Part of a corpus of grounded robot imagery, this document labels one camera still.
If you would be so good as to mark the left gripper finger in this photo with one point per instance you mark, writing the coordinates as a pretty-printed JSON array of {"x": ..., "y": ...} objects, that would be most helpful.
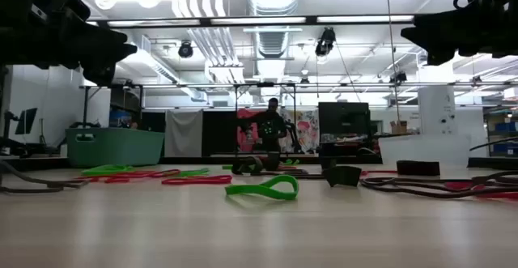
[
  {"x": 119, "y": 43},
  {"x": 109, "y": 57}
]

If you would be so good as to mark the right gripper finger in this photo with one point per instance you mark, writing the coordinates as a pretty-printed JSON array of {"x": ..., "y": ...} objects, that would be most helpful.
[
  {"x": 435, "y": 43},
  {"x": 429, "y": 27}
]

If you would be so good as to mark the thin red rubber band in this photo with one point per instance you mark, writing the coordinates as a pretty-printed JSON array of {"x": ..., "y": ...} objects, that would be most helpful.
[
  {"x": 194, "y": 181},
  {"x": 502, "y": 196},
  {"x": 380, "y": 172},
  {"x": 170, "y": 173},
  {"x": 285, "y": 167},
  {"x": 117, "y": 180}
]

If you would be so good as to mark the black wide rubber band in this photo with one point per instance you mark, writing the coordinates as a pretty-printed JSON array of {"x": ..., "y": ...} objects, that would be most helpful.
[
  {"x": 417, "y": 168},
  {"x": 273, "y": 160},
  {"x": 236, "y": 167},
  {"x": 342, "y": 175}
]

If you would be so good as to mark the white LED light strip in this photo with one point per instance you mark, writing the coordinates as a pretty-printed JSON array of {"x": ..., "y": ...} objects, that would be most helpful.
[
  {"x": 259, "y": 20},
  {"x": 154, "y": 23},
  {"x": 364, "y": 18}
]

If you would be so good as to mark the thin vertical pole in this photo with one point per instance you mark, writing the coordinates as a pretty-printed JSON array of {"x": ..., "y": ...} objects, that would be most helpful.
[{"x": 391, "y": 49}]

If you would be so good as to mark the blue container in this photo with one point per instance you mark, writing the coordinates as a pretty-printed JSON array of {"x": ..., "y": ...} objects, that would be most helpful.
[{"x": 120, "y": 119}]

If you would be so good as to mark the white round column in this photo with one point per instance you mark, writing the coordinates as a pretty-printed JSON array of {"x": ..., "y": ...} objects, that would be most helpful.
[{"x": 437, "y": 110}]

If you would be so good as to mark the cardboard box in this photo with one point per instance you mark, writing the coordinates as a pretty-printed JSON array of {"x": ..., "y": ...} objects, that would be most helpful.
[{"x": 399, "y": 128}]

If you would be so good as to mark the small black monitor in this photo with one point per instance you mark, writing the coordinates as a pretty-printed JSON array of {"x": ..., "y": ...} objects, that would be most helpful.
[{"x": 26, "y": 121}]

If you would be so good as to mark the teal plastic basket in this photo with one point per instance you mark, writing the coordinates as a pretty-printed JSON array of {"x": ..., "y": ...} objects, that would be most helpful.
[{"x": 121, "y": 150}]

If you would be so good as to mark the grey hanging cloth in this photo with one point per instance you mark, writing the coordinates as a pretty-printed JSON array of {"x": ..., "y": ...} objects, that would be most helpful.
[{"x": 184, "y": 134}]

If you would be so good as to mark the clear plastic bin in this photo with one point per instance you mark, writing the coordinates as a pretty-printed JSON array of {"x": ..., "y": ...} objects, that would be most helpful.
[{"x": 425, "y": 150}]

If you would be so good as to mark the storage shelf with bins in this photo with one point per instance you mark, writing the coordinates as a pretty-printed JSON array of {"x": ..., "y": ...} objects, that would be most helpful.
[{"x": 503, "y": 138}]

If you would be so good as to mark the black monitor panel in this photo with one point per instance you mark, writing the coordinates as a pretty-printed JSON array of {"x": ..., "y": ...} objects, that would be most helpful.
[{"x": 344, "y": 118}]

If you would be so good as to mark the floral hanging cloth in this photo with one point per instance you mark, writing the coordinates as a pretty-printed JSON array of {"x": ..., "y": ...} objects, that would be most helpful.
[{"x": 307, "y": 132}]

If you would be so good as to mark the pink hanging cloth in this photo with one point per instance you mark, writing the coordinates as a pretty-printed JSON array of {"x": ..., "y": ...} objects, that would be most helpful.
[{"x": 243, "y": 138}]

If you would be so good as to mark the person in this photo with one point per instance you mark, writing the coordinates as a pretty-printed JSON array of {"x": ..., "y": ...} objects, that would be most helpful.
[{"x": 269, "y": 126}]

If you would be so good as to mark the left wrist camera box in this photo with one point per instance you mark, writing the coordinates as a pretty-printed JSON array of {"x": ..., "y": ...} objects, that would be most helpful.
[{"x": 69, "y": 5}]

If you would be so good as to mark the black ceiling camera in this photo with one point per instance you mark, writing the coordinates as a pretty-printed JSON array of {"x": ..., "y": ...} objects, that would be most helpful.
[
  {"x": 325, "y": 41},
  {"x": 185, "y": 50}
]

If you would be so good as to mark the silver round air duct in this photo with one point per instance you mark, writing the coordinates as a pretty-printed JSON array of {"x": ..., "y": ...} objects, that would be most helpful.
[{"x": 273, "y": 1}]

